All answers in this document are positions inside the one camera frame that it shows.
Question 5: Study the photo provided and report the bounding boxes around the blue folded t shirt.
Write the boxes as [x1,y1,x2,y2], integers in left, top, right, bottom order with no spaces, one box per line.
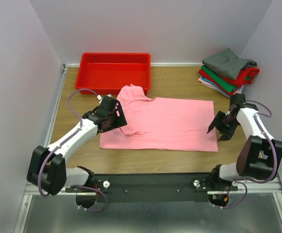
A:
[199,76,227,95]

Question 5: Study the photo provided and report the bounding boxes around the grey folded t shirt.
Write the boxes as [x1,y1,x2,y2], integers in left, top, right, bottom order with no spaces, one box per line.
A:
[202,49,257,80]

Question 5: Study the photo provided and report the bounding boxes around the white folded t shirt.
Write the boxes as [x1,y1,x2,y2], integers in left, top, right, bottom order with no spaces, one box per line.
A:
[229,85,245,97]

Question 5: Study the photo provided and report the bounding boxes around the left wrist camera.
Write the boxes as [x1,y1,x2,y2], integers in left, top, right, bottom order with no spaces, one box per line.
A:
[96,94,113,103]

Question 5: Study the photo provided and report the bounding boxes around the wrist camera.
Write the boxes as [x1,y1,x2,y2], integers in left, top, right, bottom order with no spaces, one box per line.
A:
[96,94,113,103]
[229,93,246,113]

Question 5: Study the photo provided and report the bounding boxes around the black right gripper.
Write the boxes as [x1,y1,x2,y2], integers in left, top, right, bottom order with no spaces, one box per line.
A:
[208,110,239,142]

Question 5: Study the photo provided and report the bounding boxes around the red plastic tray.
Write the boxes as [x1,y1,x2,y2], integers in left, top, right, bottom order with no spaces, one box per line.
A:
[75,52,151,95]

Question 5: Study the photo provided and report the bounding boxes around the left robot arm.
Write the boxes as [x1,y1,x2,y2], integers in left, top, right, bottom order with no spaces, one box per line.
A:
[27,96,127,196]

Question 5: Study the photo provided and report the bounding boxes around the green folded t shirt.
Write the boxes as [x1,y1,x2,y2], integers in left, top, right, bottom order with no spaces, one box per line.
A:
[200,65,253,93]

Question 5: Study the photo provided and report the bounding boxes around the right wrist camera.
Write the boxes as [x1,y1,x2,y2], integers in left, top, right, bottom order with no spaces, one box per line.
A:
[229,93,246,113]

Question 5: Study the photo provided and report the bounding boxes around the aluminium frame rail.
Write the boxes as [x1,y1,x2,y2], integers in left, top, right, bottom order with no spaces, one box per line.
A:
[24,173,282,195]

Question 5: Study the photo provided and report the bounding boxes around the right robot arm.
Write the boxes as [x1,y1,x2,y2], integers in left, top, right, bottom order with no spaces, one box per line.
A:
[205,106,282,190]

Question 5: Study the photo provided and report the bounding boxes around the red folded t shirt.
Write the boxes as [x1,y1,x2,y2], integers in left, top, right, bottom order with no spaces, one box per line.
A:
[198,67,261,97]

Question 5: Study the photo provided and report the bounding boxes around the light pink folded t shirt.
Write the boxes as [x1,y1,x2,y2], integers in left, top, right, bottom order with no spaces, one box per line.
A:
[198,76,243,98]

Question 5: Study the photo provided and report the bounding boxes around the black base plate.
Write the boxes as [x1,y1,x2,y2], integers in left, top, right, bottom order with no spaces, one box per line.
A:
[67,172,237,203]

